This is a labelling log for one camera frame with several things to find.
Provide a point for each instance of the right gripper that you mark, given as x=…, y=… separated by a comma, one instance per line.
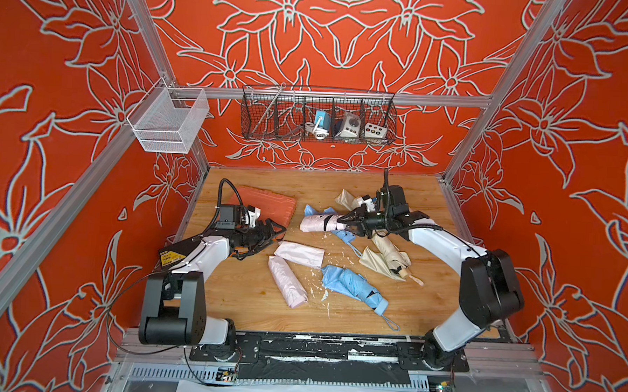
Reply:
x=359, y=216

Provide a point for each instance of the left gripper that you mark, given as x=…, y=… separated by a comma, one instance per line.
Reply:
x=261, y=237

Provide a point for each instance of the blue umbrella back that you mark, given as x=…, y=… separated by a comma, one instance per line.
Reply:
x=345, y=236

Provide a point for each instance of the blue umbrella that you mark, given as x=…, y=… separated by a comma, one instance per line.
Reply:
x=349, y=283
x=345, y=236

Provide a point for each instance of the beige umbrella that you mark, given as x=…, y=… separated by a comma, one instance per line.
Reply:
x=397, y=262
x=348, y=201

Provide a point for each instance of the pink umbrella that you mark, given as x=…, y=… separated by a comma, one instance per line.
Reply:
x=326, y=222
x=289, y=286

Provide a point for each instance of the blue umbrella front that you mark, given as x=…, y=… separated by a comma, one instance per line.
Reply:
x=349, y=283

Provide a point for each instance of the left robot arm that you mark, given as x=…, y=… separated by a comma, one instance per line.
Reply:
x=174, y=311

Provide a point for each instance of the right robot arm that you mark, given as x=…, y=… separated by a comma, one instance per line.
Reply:
x=489, y=289

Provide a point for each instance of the orange plastic tool case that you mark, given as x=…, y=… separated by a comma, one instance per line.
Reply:
x=277, y=207

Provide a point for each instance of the white box with dots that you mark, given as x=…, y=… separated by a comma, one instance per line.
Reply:
x=373, y=132

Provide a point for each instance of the white round-dial device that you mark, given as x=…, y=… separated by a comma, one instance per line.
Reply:
x=349, y=127

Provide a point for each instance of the black box yellow label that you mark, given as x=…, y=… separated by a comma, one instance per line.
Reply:
x=180, y=252

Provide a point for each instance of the blue white device in basket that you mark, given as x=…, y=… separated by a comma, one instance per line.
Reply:
x=319, y=126

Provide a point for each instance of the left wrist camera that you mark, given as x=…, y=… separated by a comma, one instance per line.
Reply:
x=250, y=216

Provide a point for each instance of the black wire wall basket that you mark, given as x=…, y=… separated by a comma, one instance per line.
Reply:
x=295, y=113

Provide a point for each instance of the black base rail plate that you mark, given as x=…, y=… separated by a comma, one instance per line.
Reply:
x=255, y=346

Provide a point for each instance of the white mesh wall basket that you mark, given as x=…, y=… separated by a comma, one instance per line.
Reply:
x=161, y=126

